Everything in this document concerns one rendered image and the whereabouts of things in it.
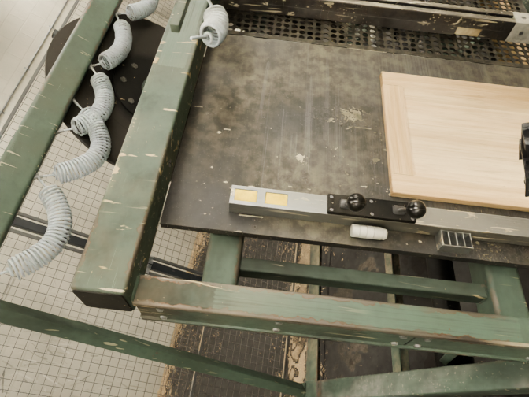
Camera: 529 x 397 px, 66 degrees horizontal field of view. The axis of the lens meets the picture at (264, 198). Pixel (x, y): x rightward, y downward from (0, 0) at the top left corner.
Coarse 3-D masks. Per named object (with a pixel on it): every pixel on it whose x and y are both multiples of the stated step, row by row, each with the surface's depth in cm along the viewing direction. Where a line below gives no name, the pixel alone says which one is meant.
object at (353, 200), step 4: (352, 196) 79; (356, 196) 79; (360, 196) 79; (340, 200) 90; (344, 200) 90; (348, 200) 80; (352, 200) 79; (356, 200) 79; (360, 200) 78; (364, 200) 79; (340, 204) 90; (344, 204) 89; (348, 204) 80; (352, 204) 79; (356, 204) 79; (360, 204) 78; (364, 204) 79; (344, 208) 90; (348, 208) 90; (352, 208) 79; (356, 208) 79; (360, 208) 79
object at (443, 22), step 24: (240, 0) 132; (264, 0) 131; (288, 0) 131; (312, 0) 130; (336, 0) 130; (360, 0) 132; (384, 0) 132; (408, 0) 132; (384, 24) 135; (408, 24) 134; (432, 24) 133; (456, 24) 132; (480, 24) 132; (504, 24) 131; (528, 24) 130
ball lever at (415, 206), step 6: (408, 204) 80; (414, 204) 79; (420, 204) 79; (396, 210) 90; (402, 210) 87; (408, 210) 80; (414, 210) 79; (420, 210) 78; (426, 210) 79; (414, 216) 79; (420, 216) 79
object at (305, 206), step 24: (264, 192) 92; (288, 192) 93; (288, 216) 93; (312, 216) 92; (336, 216) 91; (432, 216) 92; (456, 216) 92; (480, 216) 93; (504, 216) 93; (504, 240) 93; (528, 240) 92
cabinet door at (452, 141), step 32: (384, 96) 115; (416, 96) 116; (448, 96) 117; (480, 96) 118; (512, 96) 118; (416, 128) 109; (448, 128) 110; (480, 128) 111; (512, 128) 112; (416, 160) 103; (448, 160) 104; (480, 160) 105; (512, 160) 106; (416, 192) 98; (448, 192) 98; (480, 192) 99; (512, 192) 99
